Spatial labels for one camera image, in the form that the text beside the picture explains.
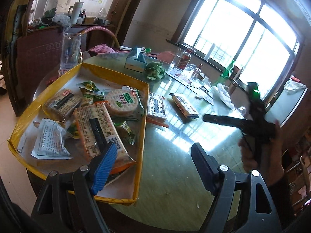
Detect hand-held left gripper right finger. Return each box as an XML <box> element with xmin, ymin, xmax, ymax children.
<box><xmin>191</xmin><ymin>143</ymin><xmax>282</xmax><ymax>233</ymax></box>

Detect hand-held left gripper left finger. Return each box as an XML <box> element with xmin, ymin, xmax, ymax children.
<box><xmin>31</xmin><ymin>142</ymin><xmax>118</xmax><ymax>233</ymax></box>

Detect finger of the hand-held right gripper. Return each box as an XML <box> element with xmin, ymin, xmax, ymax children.
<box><xmin>203</xmin><ymin>114</ymin><xmax>251</xmax><ymax>128</ymax></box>

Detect yellow cardboard tray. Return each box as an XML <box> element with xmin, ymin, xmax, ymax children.
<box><xmin>7</xmin><ymin>62</ymin><xmax>150</xmax><ymax>207</ymax></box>

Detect dark-striped cracker pack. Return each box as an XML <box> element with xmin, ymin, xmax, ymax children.
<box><xmin>169</xmin><ymin>93</ymin><xmax>200</xmax><ymax>120</ymax></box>

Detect orange-edged cracker pack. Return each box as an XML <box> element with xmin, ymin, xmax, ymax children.
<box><xmin>146</xmin><ymin>92</ymin><xmax>169</xmax><ymax>128</ymax></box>
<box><xmin>73</xmin><ymin>101</ymin><xmax>136</xmax><ymax>174</ymax></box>

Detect white printed snack packet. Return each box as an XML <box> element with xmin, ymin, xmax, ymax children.
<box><xmin>31</xmin><ymin>118</ymin><xmax>74</xmax><ymax>160</ymax></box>

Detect yellow-edged cracker pack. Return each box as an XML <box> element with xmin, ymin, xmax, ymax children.
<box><xmin>42</xmin><ymin>88</ymin><xmax>83</xmax><ymax>122</ymax></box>

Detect person's right hand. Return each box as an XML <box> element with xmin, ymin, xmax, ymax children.
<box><xmin>238</xmin><ymin>120</ymin><xmax>285</xmax><ymax>187</ymax></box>

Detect white plastic bag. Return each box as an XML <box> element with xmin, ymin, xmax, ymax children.
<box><xmin>216</xmin><ymin>83</ymin><xmax>235</xmax><ymax>110</ymax></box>

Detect black scissors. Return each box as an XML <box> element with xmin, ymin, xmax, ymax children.
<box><xmin>187</xmin><ymin>83</ymin><xmax>210</xmax><ymax>93</ymax></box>

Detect small green snack packet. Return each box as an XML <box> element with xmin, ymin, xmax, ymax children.
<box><xmin>114</xmin><ymin>120</ymin><xmax>137</xmax><ymax>146</ymax></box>

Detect green glass bottle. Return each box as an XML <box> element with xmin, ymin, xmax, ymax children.
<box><xmin>220</xmin><ymin>59</ymin><xmax>236</xmax><ymax>79</ymax></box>

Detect small red-capped bottle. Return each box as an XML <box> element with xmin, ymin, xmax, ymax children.
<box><xmin>192</xmin><ymin>63</ymin><xmax>204</xmax><ymax>78</ymax></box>

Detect printed paper sheet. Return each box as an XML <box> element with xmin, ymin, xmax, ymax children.
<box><xmin>166</xmin><ymin>66</ymin><xmax>214</xmax><ymax>105</ymax></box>

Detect metal chair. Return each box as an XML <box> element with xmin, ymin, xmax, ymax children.
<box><xmin>284</xmin><ymin>150</ymin><xmax>311</xmax><ymax>207</ymax></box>

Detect round cracker packet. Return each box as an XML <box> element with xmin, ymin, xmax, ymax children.
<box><xmin>104</xmin><ymin>86</ymin><xmax>145</xmax><ymax>122</ymax></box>

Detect white liquor bottle red label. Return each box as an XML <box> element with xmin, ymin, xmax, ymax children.
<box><xmin>178</xmin><ymin>49</ymin><xmax>192</xmax><ymax>70</ymax></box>

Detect dark green yellow snack packet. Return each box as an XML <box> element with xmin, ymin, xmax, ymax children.
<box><xmin>77</xmin><ymin>80</ymin><xmax>100</xmax><ymax>93</ymax></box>

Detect green cloth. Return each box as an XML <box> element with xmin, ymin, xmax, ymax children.
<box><xmin>145</xmin><ymin>62</ymin><xmax>167</xmax><ymax>81</ymax></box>

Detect red chair back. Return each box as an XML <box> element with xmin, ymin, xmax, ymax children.
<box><xmin>157</xmin><ymin>51</ymin><xmax>176</xmax><ymax>63</ymax></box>

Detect window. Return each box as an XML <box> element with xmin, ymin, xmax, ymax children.
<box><xmin>180</xmin><ymin>0</ymin><xmax>302</xmax><ymax>102</ymax></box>

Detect tissue box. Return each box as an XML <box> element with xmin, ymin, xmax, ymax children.
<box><xmin>124</xmin><ymin>46</ymin><xmax>148</xmax><ymax>73</ymax></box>

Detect pink cloth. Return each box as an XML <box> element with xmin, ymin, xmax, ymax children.
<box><xmin>88</xmin><ymin>44</ymin><xmax>116</xmax><ymax>54</ymax></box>

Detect pink hula hoop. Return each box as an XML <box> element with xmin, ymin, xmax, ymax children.
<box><xmin>81</xmin><ymin>25</ymin><xmax>121</xmax><ymax>51</ymax></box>

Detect grey plastic bag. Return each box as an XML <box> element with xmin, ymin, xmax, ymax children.
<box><xmin>52</xmin><ymin>14</ymin><xmax>72</xmax><ymax>29</ymax></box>

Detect white tumbler with straw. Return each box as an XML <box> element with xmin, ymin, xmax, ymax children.
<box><xmin>67</xmin><ymin>0</ymin><xmax>84</xmax><ymax>25</ymax></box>

